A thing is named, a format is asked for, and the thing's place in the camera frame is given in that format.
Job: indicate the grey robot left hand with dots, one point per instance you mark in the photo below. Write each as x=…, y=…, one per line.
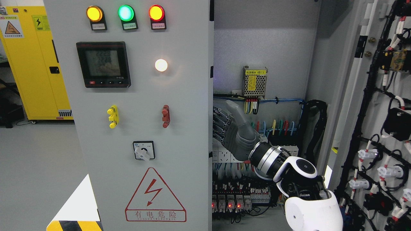
x=234, y=131

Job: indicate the grey cabinet door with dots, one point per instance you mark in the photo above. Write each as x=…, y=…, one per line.
x=184, y=39
x=361, y=69

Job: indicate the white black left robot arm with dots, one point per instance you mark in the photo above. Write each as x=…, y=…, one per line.
x=309, y=205

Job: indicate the white breaker and socket row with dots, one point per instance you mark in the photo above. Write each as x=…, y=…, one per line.
x=220, y=154

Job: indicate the black surge protector block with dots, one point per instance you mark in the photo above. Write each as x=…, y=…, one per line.
x=288, y=142

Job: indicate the metal mesh power supply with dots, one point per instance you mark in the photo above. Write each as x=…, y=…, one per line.
x=254, y=81

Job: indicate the lower relay terminal row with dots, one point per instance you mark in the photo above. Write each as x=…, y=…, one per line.
x=242, y=195

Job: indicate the red test terminal block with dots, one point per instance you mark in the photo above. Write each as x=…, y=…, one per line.
x=165, y=116

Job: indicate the white glowing indicator lamp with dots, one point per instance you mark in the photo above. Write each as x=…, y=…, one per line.
x=161, y=65

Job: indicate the red electric danger sticker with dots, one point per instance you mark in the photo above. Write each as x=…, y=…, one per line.
x=154, y=201

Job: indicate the yellow test terminal block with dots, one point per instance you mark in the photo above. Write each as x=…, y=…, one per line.
x=113, y=116

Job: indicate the red indicator lamp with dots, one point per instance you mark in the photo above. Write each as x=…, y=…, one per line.
x=156, y=12

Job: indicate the black digital power meter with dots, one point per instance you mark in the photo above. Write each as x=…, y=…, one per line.
x=104, y=64

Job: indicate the green indicator lamp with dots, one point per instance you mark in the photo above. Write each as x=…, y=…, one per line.
x=126, y=13

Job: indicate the yellow indicator lamp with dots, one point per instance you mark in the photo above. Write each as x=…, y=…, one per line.
x=94, y=13

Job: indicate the yellow safety storage cabinet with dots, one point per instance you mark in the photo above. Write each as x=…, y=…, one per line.
x=29, y=47

